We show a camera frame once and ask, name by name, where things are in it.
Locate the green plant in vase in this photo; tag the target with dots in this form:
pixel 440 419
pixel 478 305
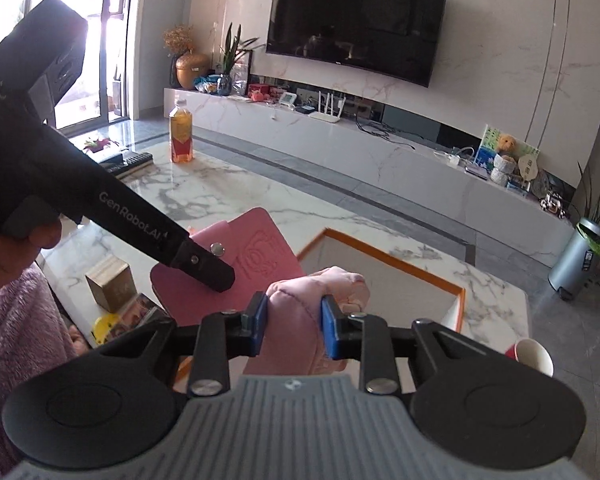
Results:
pixel 235 48

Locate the white wifi router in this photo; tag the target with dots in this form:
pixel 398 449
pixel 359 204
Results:
pixel 329 108

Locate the red mug white inside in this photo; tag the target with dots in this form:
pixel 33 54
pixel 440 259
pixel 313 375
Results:
pixel 529 352

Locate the black remote keyboard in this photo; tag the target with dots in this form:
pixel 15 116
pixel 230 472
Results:
pixel 129 163

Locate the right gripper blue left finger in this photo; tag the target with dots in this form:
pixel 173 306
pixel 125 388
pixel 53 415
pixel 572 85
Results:
pixel 254 322

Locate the orange rimmed white box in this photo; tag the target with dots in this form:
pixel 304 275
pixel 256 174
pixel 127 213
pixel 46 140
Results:
pixel 399 292

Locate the white marble tv cabinet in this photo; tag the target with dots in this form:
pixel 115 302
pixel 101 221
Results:
pixel 406 169

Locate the pink plush pouch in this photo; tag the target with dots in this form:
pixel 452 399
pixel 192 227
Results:
pixel 293 342

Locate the yellow toy helmet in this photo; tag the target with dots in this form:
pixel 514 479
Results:
pixel 106 328

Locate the black wall television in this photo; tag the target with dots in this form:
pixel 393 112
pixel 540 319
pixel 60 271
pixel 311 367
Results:
pixel 397 38

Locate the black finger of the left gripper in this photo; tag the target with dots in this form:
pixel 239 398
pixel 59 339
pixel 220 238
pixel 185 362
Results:
pixel 198 263

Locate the pink leather card wallet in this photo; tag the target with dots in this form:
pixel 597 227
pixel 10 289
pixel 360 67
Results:
pixel 251 244

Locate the orange drink bottle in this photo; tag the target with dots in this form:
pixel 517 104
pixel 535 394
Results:
pixel 181 133

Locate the potted plant by bin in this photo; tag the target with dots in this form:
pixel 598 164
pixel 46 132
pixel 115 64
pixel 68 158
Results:
pixel 587 209

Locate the copper round vase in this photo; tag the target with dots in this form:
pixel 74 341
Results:
pixel 189 66

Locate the purple fleece left sleeve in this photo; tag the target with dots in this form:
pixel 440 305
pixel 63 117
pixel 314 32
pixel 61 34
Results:
pixel 34 338

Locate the grey pedal trash bin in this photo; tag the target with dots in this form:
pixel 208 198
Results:
pixel 578 262

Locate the small brown gift box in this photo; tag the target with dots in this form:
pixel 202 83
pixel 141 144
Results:
pixel 111 283

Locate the small teddy bear ornament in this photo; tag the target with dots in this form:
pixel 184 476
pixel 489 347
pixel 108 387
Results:
pixel 506 145

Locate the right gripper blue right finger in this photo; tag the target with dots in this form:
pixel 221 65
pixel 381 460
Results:
pixel 336 329

